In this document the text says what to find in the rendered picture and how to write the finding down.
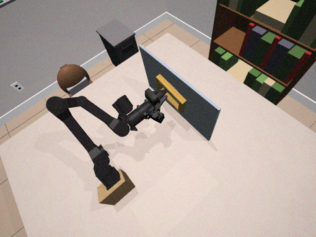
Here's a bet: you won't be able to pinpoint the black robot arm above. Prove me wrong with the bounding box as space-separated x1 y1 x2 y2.
46 95 165 190

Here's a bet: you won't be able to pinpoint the brown picture frame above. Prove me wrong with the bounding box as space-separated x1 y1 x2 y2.
156 74 186 114

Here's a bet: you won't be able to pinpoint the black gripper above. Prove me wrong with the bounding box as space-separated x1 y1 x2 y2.
136 88 168 119

